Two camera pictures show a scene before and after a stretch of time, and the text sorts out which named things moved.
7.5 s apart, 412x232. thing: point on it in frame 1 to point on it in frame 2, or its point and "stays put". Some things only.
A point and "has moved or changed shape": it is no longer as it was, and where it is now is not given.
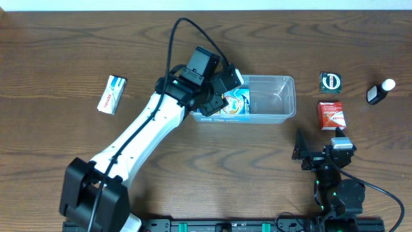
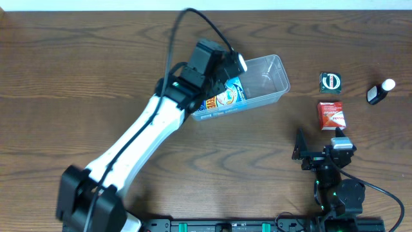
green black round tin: [330, 83] stays put
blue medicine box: [239, 102] has moved or changed shape
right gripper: [314, 159] stays put
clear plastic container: [273, 100] to [265, 82]
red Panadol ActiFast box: [331, 115] stays put
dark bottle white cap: [377, 93] stays put
